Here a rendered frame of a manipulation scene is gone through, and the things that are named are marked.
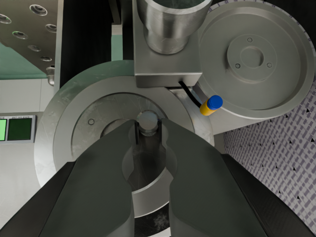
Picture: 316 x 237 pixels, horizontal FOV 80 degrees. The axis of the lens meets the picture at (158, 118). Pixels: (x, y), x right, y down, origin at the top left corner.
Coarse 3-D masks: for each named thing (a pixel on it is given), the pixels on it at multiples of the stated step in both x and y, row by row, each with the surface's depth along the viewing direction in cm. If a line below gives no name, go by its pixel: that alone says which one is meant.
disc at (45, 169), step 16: (112, 64) 17; (128, 64) 17; (80, 80) 16; (96, 80) 16; (64, 96) 16; (48, 112) 16; (192, 112) 16; (48, 128) 16; (208, 128) 16; (48, 144) 15; (48, 160) 15; (48, 176) 15; (160, 208) 15; (144, 224) 15; (160, 224) 15
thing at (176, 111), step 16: (112, 80) 16; (128, 80) 16; (80, 96) 16; (96, 96) 16; (160, 96) 16; (176, 96) 16; (64, 112) 16; (80, 112) 16; (176, 112) 16; (64, 128) 15; (192, 128) 16; (64, 144) 15; (64, 160) 15; (144, 192) 15; (160, 192) 15; (144, 208) 14
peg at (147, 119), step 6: (144, 114) 11; (150, 114) 11; (156, 114) 11; (138, 120) 11; (144, 120) 11; (150, 120) 11; (156, 120) 11; (138, 126) 11; (144, 126) 11; (150, 126) 11; (156, 126) 11; (144, 132) 11; (150, 132) 11
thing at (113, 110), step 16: (112, 96) 14; (128, 96) 14; (144, 96) 15; (96, 112) 14; (112, 112) 14; (128, 112) 14; (160, 112) 14; (80, 128) 14; (96, 128) 14; (112, 128) 14; (80, 144) 14; (144, 144) 14; (160, 144) 14; (144, 160) 14; (160, 160) 14; (144, 176) 13; (160, 176) 13
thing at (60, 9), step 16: (64, 0) 19; (80, 0) 23; (96, 0) 31; (64, 16) 18; (80, 16) 23; (96, 16) 31; (64, 32) 18; (80, 32) 23; (96, 32) 30; (64, 48) 18; (80, 48) 23; (96, 48) 30; (64, 64) 18; (80, 64) 22; (96, 64) 30
